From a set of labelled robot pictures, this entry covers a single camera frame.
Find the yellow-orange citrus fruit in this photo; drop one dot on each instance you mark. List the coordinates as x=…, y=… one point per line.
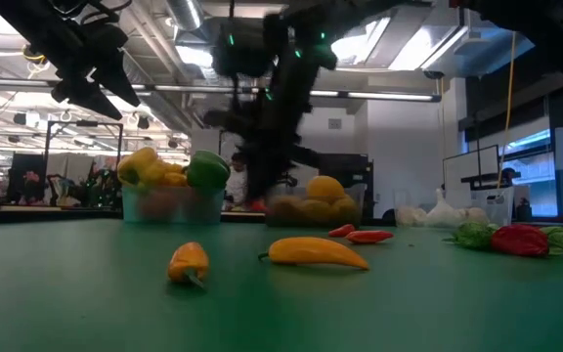
x=325, y=189

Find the small red pepper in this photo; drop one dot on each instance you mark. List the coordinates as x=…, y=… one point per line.
x=521, y=240

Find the teal translucent basket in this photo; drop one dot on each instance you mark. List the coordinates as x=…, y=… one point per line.
x=203, y=207

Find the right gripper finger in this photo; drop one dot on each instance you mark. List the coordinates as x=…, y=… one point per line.
x=235, y=124
x=276, y=161

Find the black gantry frame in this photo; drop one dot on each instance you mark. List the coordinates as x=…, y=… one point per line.
x=86, y=123

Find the green table mat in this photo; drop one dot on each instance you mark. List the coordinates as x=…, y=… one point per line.
x=281, y=318

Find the green bell pepper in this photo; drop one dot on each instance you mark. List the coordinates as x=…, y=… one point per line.
x=207, y=170

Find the orange citrus fruit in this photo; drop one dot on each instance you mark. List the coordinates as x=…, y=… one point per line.
x=316, y=211
x=286, y=210

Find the person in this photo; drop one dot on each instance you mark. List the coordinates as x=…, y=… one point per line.
x=236, y=183

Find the clear plastic basket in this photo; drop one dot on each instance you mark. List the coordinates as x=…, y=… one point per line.
x=501, y=207

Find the long ceiling light bar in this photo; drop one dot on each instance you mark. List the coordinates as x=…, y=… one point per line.
x=389, y=96

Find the short orange pepper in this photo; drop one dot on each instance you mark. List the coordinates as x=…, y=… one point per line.
x=188, y=261

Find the black frame stand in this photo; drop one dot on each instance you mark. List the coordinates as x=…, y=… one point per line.
x=463, y=152

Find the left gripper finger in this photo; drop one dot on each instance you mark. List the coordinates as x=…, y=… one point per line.
x=86, y=100
x=115, y=78

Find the grey translucent basket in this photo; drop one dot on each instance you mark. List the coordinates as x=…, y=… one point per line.
x=274, y=190

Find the grey wall plate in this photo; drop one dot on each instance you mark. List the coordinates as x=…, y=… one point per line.
x=335, y=123

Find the round metal air duct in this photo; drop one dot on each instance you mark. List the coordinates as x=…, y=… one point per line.
x=184, y=12

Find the yellow lemon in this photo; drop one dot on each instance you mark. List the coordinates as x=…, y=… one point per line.
x=346, y=210

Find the window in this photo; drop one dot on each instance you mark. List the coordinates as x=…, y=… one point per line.
x=535, y=181

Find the long orange chili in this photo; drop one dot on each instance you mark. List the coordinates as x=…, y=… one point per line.
x=313, y=251

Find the orange-red chili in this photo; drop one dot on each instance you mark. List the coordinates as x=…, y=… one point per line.
x=369, y=237

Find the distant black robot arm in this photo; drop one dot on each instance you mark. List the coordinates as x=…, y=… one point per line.
x=100, y=190

